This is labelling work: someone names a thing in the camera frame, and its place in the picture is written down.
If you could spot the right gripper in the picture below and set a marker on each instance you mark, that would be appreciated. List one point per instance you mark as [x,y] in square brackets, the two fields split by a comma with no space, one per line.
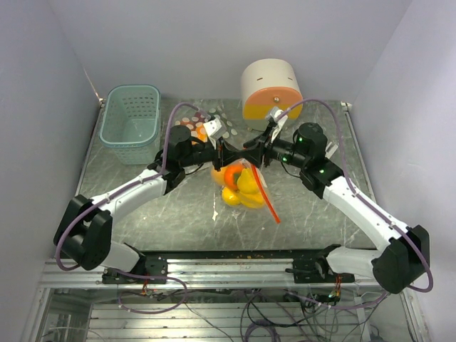
[258,149]

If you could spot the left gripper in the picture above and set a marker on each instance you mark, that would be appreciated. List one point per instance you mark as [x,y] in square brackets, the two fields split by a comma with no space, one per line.
[223,154]

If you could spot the clear red-zip bag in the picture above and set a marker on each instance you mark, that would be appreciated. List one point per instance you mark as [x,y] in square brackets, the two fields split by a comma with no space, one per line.
[263,189]

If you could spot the yellow fake pear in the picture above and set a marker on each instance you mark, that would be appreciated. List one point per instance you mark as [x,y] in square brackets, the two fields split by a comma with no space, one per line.
[247,182]

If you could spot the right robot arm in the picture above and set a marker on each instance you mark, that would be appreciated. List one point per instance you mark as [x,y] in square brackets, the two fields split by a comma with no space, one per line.
[401,253]

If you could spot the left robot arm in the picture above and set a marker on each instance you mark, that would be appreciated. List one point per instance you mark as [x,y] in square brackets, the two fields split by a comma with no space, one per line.
[85,231]

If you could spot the peach coloured fake fruit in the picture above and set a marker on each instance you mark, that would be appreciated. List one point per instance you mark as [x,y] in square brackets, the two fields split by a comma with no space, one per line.
[218,176]

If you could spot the yellow fake lemon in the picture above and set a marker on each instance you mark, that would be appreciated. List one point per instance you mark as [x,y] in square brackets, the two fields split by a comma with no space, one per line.
[229,197]

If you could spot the polka dot zip bag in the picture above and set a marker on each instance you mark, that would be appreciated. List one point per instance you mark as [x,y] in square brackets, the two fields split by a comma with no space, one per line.
[196,122]

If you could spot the yellow fake bell pepper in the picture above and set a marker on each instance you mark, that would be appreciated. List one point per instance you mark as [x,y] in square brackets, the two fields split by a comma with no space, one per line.
[253,201]

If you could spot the round mini drawer cabinet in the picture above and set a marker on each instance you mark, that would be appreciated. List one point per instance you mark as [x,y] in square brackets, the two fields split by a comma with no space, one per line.
[267,83]

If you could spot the teal plastic basket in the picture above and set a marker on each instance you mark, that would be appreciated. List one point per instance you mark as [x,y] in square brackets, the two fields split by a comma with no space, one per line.
[131,126]

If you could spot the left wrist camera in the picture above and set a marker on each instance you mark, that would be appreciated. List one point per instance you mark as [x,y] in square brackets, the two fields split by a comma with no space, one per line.
[215,129]

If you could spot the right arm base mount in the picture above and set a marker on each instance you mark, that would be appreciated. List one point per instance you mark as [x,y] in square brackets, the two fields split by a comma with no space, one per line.
[309,266]

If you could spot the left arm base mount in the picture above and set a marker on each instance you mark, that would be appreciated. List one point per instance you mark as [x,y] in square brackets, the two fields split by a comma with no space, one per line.
[150,268]

